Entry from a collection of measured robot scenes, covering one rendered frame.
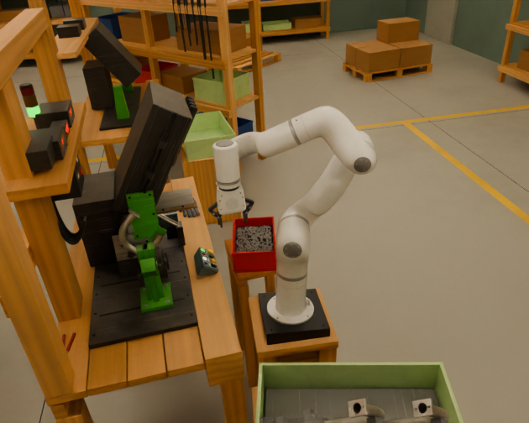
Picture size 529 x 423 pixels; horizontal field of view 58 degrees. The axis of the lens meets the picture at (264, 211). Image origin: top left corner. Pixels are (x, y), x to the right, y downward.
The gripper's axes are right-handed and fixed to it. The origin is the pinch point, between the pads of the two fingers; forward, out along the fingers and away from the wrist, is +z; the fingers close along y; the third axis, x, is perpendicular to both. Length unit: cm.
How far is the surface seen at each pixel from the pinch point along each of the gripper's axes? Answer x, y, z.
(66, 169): 15, -55, -24
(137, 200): 40, -35, 6
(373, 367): -50, 35, 35
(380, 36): 606, 359, 79
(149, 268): 5.2, -33.7, 17.6
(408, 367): -53, 47, 35
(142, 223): 37, -35, 16
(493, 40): 572, 550, 99
